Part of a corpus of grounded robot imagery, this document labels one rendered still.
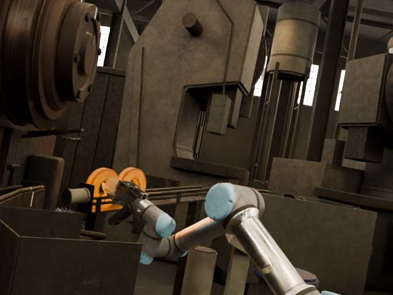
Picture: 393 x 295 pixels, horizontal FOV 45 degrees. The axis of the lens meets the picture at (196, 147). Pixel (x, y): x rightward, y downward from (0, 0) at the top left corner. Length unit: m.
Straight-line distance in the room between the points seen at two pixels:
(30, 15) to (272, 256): 0.87
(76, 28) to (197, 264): 1.09
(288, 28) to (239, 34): 6.29
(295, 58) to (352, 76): 5.19
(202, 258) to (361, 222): 1.98
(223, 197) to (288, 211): 2.05
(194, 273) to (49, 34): 1.14
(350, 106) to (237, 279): 3.18
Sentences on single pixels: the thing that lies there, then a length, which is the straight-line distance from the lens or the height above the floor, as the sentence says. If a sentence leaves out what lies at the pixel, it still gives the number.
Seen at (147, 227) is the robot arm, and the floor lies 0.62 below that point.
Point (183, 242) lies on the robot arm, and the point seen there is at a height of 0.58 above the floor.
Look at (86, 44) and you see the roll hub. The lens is 1.37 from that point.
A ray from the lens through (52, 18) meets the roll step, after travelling 1.30.
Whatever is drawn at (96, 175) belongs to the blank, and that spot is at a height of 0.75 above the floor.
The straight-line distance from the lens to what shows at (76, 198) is 1.76.
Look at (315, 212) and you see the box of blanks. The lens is 3.54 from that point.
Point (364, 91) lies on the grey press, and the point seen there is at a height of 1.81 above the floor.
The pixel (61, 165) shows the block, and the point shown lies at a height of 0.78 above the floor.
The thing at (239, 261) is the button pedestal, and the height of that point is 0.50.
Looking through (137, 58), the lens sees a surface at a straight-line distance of 4.22.
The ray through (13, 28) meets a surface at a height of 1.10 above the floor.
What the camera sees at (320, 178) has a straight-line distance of 5.08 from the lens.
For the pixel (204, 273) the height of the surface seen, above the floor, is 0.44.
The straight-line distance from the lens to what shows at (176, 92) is 4.08.
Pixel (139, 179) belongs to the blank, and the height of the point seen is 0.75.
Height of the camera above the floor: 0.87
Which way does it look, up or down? 2 degrees up
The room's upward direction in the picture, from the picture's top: 10 degrees clockwise
